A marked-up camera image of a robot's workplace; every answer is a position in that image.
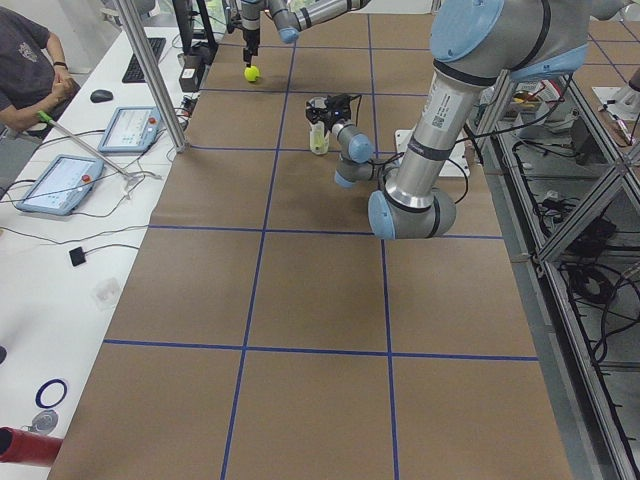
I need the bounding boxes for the black keyboard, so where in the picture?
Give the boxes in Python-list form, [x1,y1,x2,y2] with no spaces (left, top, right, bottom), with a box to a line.
[121,37,167,84]

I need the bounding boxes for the blue tape roll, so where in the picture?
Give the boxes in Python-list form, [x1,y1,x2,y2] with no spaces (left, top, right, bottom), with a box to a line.
[34,378,69,410]

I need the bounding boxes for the red cylinder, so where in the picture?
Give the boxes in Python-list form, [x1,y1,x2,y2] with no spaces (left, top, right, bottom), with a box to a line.
[1,427,63,467]

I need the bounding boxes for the aluminium side frame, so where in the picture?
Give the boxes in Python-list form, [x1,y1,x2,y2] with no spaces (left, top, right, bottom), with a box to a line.
[477,65,639,479]

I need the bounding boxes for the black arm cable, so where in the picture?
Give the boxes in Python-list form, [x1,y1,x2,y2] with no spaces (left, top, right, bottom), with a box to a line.
[344,92,576,206]

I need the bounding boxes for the blue teach pendant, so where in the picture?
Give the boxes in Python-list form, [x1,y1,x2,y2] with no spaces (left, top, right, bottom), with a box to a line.
[15,155,104,216]
[98,106,162,155]

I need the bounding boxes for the seated person grey shirt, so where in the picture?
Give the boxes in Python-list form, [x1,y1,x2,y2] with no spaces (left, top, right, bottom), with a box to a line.
[1,7,80,132]

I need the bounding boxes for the black computer mouse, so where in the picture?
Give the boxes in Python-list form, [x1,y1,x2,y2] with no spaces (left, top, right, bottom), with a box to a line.
[90,89,114,103]

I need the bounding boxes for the green handled grabber stick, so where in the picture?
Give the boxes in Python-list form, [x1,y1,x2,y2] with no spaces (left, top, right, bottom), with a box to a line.
[37,110,162,180]

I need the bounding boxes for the clear tennis ball can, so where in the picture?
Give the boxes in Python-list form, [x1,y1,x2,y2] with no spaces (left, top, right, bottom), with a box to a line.
[309,122,329,155]

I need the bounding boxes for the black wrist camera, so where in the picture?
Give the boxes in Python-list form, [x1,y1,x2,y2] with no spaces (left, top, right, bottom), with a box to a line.
[327,93,354,117]

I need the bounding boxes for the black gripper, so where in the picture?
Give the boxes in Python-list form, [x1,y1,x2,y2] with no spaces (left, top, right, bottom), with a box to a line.
[243,27,260,66]
[305,97,345,129]

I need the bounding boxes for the yellow tennis ball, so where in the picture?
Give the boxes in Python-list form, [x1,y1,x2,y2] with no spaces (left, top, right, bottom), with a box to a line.
[244,65,261,83]

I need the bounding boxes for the far blue teach pendant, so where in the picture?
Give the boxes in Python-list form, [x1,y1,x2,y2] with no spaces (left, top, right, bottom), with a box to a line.
[98,106,162,155]

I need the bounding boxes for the small black square pad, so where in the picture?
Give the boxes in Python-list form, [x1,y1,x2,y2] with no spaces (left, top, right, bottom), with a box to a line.
[69,247,87,267]

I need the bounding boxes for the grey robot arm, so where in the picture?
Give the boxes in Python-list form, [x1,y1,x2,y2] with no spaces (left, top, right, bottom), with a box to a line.
[368,1,627,240]
[239,0,369,67]

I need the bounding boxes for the black box with label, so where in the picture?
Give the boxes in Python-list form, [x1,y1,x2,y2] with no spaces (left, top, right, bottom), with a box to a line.
[179,54,205,93]

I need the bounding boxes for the near blue teach pendant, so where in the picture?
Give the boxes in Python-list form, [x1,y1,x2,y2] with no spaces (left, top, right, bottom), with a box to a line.
[15,155,104,216]

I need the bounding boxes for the aluminium frame post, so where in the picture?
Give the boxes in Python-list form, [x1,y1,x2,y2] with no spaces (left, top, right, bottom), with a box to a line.
[114,0,187,153]

